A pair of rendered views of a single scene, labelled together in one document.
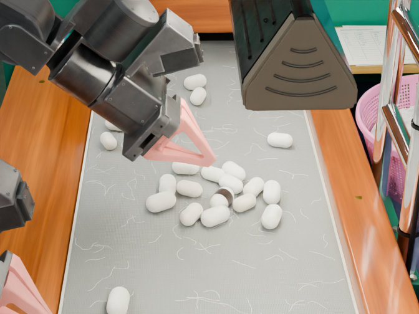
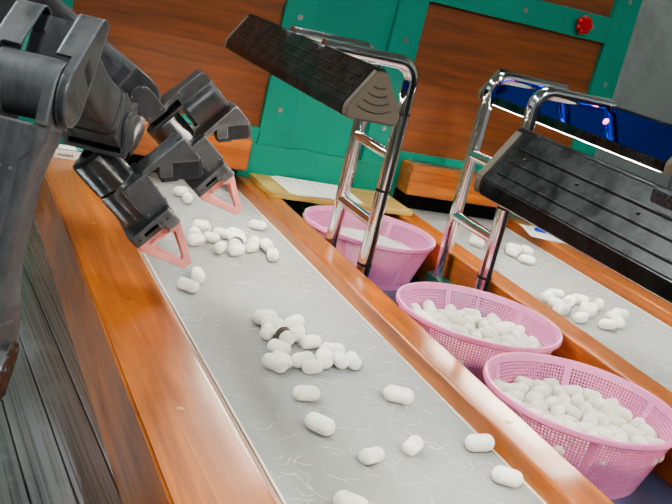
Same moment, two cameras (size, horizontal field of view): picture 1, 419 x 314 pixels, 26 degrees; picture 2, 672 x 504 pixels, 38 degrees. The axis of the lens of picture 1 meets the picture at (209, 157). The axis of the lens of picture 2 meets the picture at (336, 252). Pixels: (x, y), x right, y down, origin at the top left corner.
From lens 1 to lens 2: 0.80 m
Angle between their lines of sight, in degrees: 27
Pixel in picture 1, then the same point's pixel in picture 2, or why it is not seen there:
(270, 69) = (362, 95)
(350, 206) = (323, 252)
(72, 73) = (171, 128)
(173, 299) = (228, 281)
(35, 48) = (155, 105)
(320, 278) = (314, 284)
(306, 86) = (376, 108)
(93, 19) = (192, 94)
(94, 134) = not seen: hidden behind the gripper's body
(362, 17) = (288, 172)
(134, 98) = (208, 151)
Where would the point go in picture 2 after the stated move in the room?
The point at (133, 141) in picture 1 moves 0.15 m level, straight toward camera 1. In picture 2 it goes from (201, 181) to (232, 209)
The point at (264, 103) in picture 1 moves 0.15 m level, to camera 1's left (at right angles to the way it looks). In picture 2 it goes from (355, 114) to (247, 94)
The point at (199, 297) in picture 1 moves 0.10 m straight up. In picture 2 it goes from (244, 282) to (258, 221)
